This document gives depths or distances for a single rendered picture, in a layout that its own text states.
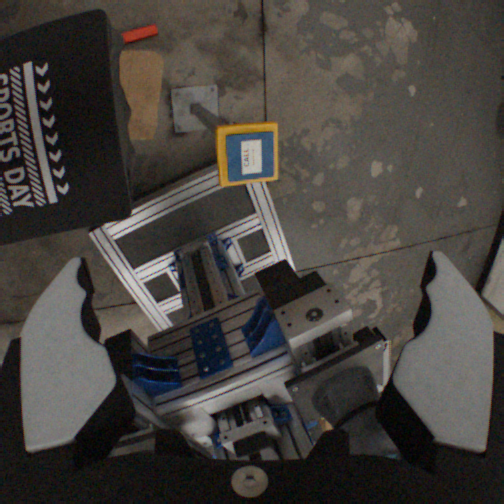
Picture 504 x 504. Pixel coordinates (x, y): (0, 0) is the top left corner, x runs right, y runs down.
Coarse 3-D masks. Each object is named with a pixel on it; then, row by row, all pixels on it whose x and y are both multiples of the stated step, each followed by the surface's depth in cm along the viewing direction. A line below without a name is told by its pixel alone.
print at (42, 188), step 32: (32, 64) 43; (0, 96) 44; (32, 96) 46; (0, 128) 47; (32, 128) 50; (0, 160) 50; (32, 160) 53; (0, 192) 53; (32, 192) 56; (64, 192) 58
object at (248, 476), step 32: (160, 448) 5; (320, 448) 5; (64, 480) 4; (96, 480) 4; (128, 480) 4; (160, 480) 4; (192, 480) 4; (224, 480) 4; (256, 480) 4; (288, 480) 4; (320, 480) 4; (352, 480) 4; (384, 480) 4; (416, 480) 4
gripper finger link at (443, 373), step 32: (448, 288) 9; (416, 320) 9; (448, 320) 7; (480, 320) 7; (416, 352) 7; (448, 352) 7; (480, 352) 6; (416, 384) 6; (448, 384) 6; (480, 384) 6; (384, 416) 6; (416, 416) 5; (448, 416) 5; (480, 416) 5; (416, 448) 5; (480, 448) 4
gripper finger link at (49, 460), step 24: (0, 384) 6; (0, 408) 5; (0, 432) 5; (0, 456) 4; (24, 456) 4; (48, 456) 5; (72, 456) 5; (0, 480) 4; (24, 480) 4; (48, 480) 4
